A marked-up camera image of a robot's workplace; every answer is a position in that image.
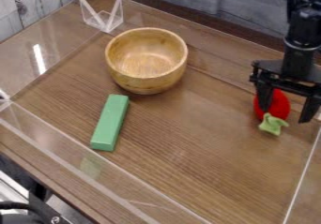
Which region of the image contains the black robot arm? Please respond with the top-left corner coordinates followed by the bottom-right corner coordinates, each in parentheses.
top-left (251, 0), bottom-right (321, 123)

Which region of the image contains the black equipment lower left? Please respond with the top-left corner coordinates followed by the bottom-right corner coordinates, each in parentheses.
top-left (0, 193), bottom-right (73, 224)

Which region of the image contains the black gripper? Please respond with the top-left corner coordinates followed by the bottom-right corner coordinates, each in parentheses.
top-left (251, 60), bottom-right (321, 123)

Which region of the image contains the wooden bowl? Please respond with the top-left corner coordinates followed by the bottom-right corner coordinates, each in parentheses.
top-left (106, 27), bottom-right (189, 95)

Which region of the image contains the clear acrylic tray wall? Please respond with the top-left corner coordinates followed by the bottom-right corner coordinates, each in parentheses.
top-left (0, 0), bottom-right (321, 224)

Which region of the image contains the red plush strawberry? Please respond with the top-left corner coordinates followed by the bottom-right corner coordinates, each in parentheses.
top-left (253, 89), bottom-right (292, 136)

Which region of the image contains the green rectangular block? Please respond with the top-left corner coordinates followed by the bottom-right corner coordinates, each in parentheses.
top-left (90, 94), bottom-right (130, 152)

